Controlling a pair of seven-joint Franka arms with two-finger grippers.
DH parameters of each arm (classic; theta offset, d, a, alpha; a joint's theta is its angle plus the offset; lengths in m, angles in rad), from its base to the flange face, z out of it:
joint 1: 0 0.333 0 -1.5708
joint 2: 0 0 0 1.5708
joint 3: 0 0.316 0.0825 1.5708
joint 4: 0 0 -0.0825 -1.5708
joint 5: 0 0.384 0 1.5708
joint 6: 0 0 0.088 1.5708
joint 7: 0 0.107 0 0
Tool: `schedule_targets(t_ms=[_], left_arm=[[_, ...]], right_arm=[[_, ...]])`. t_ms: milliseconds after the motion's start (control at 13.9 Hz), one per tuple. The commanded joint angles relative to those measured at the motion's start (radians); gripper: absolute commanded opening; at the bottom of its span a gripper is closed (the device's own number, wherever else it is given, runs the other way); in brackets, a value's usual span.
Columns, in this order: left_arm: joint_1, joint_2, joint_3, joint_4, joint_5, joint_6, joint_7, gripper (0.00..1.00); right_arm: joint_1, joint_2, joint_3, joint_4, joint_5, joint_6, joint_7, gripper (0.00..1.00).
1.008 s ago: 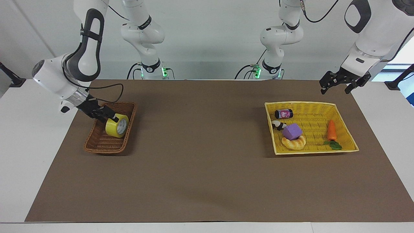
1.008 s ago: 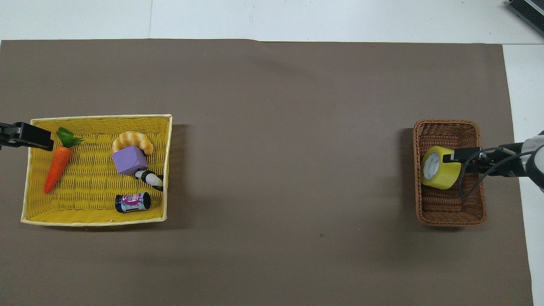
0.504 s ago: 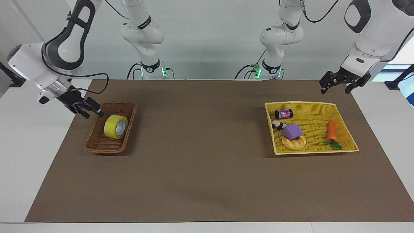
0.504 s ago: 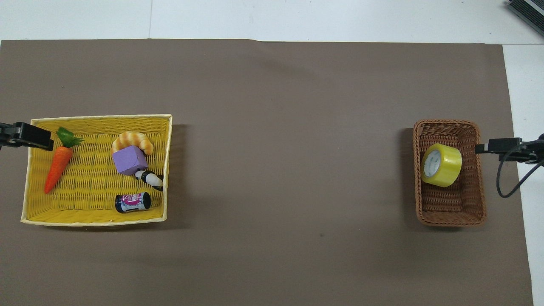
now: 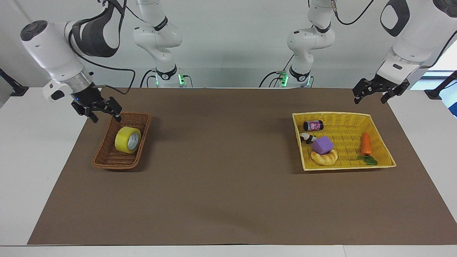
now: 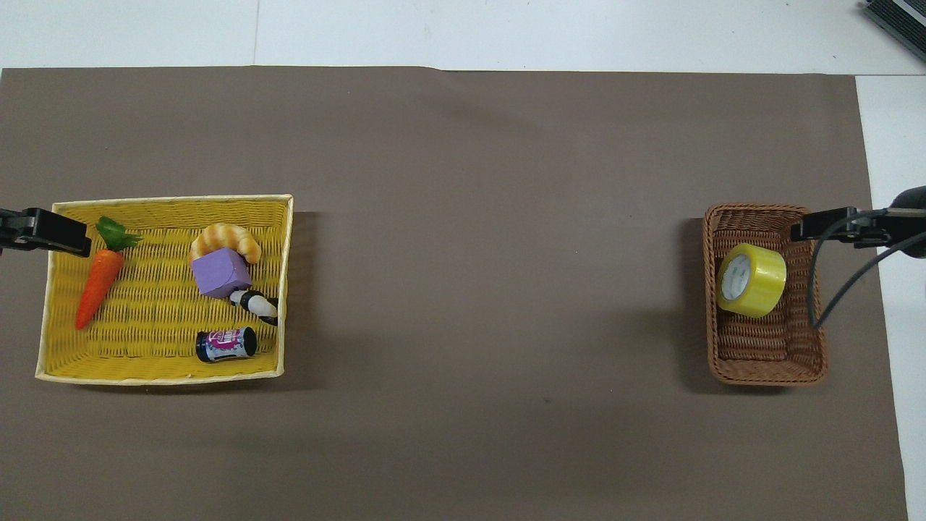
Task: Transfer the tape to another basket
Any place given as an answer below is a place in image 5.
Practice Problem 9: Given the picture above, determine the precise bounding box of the black cable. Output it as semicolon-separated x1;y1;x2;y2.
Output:
140;69;158;88
259;54;295;88
331;0;375;26
420;30;457;68
69;0;136;95

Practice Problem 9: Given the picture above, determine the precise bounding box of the black stand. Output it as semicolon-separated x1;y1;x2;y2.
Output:
425;71;457;100
0;68;29;97

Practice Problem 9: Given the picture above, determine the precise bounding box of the toy carrot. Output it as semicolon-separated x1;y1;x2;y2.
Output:
357;132;378;166

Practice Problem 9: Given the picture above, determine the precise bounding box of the yellow tape roll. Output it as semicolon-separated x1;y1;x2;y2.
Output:
115;126;142;154

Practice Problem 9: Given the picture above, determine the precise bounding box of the toy croissant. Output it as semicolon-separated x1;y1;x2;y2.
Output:
311;149;338;166

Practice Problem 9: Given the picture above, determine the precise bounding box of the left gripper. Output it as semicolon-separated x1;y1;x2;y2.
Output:
353;75;411;105

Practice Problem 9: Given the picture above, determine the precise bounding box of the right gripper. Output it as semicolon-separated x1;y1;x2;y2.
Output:
71;86;123;124

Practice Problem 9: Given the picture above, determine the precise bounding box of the purple toy block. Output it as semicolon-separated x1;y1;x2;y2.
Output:
312;136;335;155

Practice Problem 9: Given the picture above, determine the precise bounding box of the small dark can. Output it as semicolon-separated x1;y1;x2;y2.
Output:
303;120;324;132

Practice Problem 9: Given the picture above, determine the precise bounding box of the brown wicker basket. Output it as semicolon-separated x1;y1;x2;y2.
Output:
93;112;152;170

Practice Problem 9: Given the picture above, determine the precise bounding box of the yellow woven basket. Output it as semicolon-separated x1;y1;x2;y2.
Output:
292;112;397;172

